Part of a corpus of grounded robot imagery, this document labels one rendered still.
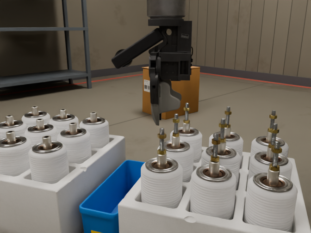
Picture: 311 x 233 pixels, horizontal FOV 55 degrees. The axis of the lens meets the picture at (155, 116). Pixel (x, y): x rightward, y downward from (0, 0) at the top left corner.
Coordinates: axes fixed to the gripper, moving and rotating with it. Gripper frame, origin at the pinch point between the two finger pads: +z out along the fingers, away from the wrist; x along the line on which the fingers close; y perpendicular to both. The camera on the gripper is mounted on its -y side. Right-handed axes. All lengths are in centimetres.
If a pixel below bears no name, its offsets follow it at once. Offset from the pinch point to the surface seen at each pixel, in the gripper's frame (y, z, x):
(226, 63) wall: 47, 22, 296
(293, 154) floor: 54, 37, 69
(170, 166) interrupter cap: 3.4, 11.5, -0.5
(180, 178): 5.8, 13.7, -1.7
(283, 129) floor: 60, 37, 104
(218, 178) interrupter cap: 13.6, 11.4, -4.9
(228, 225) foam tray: 15.7, 18.8, -10.1
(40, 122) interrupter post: -37.7, 9.3, 20.1
